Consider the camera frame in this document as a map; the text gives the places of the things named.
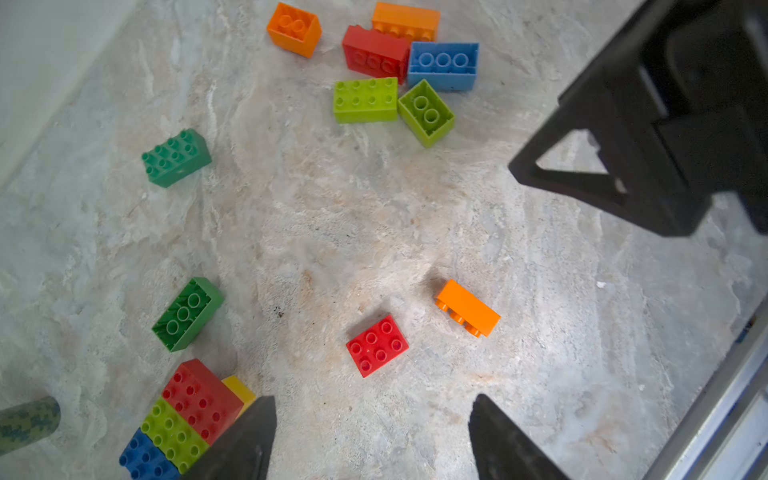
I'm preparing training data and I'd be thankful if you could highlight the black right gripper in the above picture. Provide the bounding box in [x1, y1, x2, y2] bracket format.
[509, 1, 767, 237]

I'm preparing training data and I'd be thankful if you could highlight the small orange lego brick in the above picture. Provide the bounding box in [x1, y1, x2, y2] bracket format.
[266, 2, 322, 58]
[435, 279, 501, 337]

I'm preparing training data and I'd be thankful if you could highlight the small dark blue lego brick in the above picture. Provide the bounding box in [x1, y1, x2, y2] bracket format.
[119, 429, 181, 480]

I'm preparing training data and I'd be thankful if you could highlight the yellow lego brick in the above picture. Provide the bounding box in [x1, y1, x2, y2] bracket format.
[222, 375, 256, 415]

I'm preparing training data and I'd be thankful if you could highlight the small lime green lego brick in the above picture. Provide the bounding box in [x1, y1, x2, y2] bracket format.
[398, 80, 456, 148]

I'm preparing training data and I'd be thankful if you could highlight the dark green lego brick far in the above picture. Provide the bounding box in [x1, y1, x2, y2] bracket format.
[141, 128, 212, 188]

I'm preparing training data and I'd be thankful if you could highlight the dark green lego brick near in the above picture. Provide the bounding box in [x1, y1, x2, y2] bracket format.
[152, 277, 224, 352]

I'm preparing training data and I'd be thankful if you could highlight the metal corner frame post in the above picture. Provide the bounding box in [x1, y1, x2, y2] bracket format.
[645, 302, 767, 479]

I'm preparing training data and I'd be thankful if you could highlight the red lego brick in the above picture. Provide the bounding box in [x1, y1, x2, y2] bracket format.
[346, 315, 409, 378]
[161, 359, 244, 445]
[342, 25, 410, 85]

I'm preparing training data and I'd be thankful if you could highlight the dark green lego brick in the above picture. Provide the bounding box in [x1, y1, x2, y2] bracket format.
[141, 128, 212, 188]
[152, 277, 224, 352]

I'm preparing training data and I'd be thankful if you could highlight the long orange lego brick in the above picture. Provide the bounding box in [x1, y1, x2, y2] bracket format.
[372, 2, 440, 42]

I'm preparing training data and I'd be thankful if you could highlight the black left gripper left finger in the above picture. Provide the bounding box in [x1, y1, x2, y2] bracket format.
[181, 396, 277, 480]

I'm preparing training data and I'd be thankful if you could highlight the green camouflage can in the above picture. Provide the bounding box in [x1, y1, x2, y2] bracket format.
[0, 396, 61, 456]

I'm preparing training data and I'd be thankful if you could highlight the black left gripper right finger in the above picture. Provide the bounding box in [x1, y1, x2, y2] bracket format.
[468, 394, 568, 480]

